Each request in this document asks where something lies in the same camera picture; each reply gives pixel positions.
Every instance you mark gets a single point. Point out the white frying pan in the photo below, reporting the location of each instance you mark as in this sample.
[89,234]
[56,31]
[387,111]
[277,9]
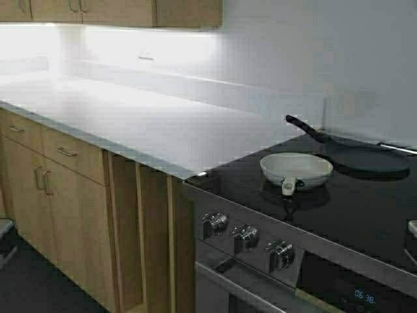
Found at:
[294,172]

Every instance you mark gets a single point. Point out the cabinet door handle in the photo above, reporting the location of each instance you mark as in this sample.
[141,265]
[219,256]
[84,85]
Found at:
[38,178]
[46,179]

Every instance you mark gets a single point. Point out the middle chrome stove knob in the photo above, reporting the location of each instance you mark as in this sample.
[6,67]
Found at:
[245,237]

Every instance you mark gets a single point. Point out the drawer metal handle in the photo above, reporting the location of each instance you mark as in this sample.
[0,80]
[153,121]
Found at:
[14,129]
[63,151]

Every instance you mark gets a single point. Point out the left chrome stove knob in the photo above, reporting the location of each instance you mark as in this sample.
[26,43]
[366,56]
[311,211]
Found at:
[214,224]

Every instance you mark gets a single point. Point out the left cabinet door handle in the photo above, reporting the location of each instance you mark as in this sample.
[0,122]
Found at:
[38,178]

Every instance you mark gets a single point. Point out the black left base corner block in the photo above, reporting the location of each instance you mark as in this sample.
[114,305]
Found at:
[8,238]

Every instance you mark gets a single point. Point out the right drawer metal handle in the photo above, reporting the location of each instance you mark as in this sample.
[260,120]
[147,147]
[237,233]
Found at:
[63,151]

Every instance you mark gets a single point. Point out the black glass stove with oven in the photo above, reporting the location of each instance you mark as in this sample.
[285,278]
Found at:
[353,251]

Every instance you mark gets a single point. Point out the right chrome stove knob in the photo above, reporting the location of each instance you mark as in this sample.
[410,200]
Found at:
[279,255]

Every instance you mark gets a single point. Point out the oven door handle bar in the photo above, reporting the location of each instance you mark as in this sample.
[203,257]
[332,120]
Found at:
[228,287]

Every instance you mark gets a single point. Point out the right cabinet door handle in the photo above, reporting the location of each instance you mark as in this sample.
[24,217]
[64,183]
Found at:
[46,179]

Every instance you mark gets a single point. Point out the left drawer metal handle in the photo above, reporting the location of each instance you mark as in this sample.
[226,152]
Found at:
[14,129]

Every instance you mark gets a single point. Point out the wooden upper wall cabinet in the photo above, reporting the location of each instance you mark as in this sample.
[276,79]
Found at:
[134,13]

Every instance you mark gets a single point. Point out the black flat crepe pan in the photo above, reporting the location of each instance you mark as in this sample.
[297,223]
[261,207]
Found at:
[359,158]

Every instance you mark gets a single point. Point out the chrome stove knob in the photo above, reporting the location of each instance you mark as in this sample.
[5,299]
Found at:
[245,237]
[279,255]
[214,224]

